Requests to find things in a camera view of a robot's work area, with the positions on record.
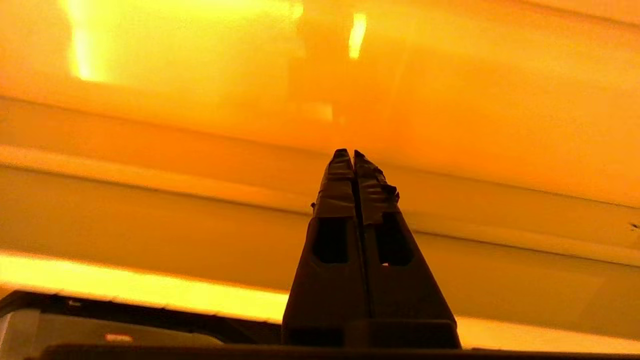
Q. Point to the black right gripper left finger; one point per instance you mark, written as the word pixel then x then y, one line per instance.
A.
pixel 325 295

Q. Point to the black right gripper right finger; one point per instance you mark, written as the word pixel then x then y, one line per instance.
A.
pixel 405 295

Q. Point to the white cabinet drawer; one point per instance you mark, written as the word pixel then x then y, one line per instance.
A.
pixel 150 210

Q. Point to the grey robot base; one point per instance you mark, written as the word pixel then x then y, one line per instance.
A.
pixel 50 325

